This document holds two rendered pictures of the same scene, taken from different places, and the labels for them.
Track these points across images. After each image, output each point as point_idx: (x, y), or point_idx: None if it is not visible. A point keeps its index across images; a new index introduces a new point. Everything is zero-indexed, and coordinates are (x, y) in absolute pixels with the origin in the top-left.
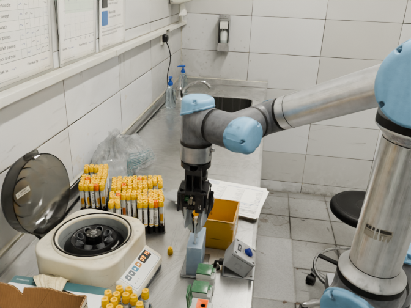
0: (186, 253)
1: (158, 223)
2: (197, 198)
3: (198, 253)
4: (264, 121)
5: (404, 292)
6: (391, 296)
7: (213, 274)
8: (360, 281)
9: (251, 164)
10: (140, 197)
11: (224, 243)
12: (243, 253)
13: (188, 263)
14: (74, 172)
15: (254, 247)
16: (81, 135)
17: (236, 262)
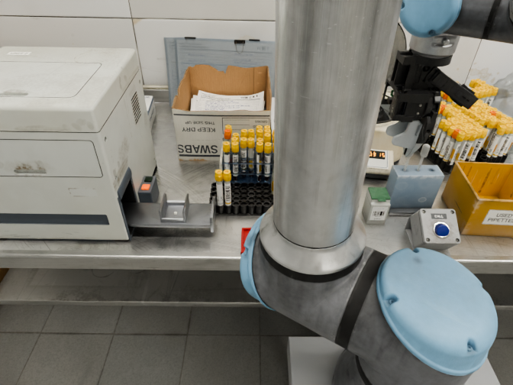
0: (389, 173)
1: (446, 158)
2: (394, 96)
3: (395, 179)
4: (490, 0)
5: (331, 317)
6: (263, 250)
7: (379, 203)
8: (272, 208)
9: None
10: (452, 119)
11: (460, 218)
12: (433, 223)
13: (387, 185)
14: (467, 83)
15: (492, 258)
16: (508, 49)
17: (417, 223)
